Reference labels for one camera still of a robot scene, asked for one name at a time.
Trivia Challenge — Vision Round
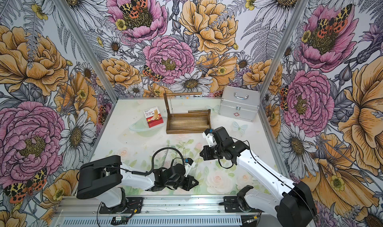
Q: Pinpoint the wooden jewelry display stand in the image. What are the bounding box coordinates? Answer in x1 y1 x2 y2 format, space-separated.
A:
164 92 211 134

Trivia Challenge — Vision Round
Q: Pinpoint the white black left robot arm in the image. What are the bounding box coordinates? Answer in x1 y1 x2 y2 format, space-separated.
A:
76 155 199 214

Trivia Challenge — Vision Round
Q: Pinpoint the aluminium front rail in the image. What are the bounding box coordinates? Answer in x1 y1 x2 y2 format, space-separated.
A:
50 195 283 227

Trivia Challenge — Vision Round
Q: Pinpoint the small green circuit board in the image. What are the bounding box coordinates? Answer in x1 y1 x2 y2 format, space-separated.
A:
110 216 125 226

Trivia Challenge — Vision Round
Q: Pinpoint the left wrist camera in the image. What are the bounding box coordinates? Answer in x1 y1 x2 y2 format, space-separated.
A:
184 158 196 177

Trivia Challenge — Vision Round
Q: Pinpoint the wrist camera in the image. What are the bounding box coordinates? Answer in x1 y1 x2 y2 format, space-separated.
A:
202 129 216 147
184 158 196 177

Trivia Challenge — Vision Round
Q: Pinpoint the red white small box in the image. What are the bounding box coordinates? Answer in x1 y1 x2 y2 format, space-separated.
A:
144 107 164 128

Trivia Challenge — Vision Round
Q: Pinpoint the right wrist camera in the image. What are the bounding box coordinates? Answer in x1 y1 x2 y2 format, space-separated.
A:
202 129 216 147

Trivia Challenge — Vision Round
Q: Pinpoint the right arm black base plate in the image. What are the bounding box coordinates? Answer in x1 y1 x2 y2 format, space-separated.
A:
219 196 258 213

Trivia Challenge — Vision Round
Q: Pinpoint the silver metal first-aid case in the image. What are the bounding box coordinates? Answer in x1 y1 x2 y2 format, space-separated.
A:
218 86 261 122

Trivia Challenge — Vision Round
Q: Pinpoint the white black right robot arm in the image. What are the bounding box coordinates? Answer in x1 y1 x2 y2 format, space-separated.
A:
199 127 317 227

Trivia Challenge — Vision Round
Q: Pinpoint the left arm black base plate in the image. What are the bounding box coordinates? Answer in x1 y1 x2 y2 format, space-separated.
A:
99 197 144 215

